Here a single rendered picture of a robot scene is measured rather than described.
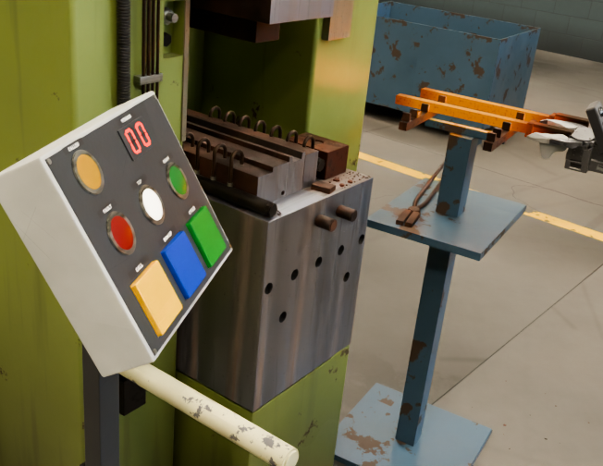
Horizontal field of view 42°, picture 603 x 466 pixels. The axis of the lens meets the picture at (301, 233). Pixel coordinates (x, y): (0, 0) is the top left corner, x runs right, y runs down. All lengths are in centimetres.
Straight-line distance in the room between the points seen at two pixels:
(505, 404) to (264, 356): 125
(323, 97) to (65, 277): 106
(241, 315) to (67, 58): 62
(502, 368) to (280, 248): 151
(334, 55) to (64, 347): 90
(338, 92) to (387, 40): 359
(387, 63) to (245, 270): 409
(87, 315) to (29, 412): 83
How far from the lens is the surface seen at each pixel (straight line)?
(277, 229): 150
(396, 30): 547
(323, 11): 156
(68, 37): 132
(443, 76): 536
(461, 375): 279
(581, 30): 941
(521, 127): 194
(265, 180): 153
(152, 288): 100
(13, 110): 148
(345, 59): 192
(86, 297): 96
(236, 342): 164
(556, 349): 309
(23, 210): 95
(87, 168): 97
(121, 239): 98
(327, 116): 191
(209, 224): 119
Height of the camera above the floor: 151
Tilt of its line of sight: 24 degrees down
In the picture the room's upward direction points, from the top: 6 degrees clockwise
